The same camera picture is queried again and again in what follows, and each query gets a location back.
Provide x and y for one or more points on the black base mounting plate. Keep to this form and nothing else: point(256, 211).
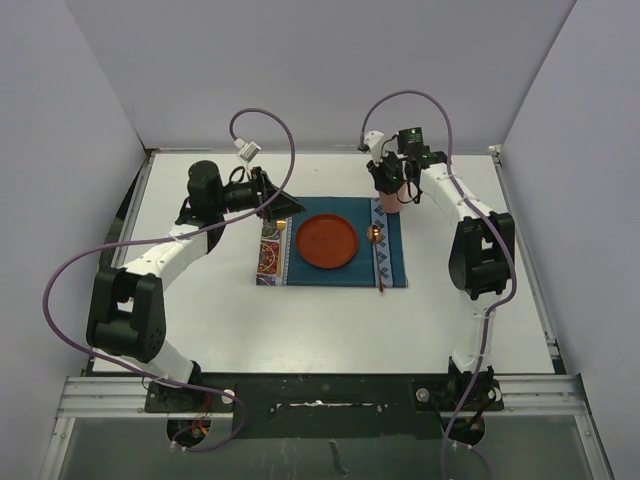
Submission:
point(342, 423)

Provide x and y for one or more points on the red round plate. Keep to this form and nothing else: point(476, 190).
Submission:
point(326, 241)

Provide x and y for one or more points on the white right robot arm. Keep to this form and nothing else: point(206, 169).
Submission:
point(482, 257)

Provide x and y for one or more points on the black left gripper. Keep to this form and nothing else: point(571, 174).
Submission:
point(258, 182)

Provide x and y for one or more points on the aluminium front rail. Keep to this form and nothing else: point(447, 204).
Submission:
point(110, 396)

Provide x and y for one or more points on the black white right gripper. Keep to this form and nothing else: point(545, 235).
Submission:
point(376, 165)

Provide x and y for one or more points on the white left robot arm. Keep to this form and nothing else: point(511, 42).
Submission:
point(127, 315)

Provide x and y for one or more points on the copper spoon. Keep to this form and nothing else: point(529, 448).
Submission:
point(374, 237)

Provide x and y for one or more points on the pink plastic cup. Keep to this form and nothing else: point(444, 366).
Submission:
point(393, 203)

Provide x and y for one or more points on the blue patterned placemat cloth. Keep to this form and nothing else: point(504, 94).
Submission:
point(361, 212)

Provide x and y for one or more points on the copper fork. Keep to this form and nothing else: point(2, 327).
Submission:
point(281, 226)

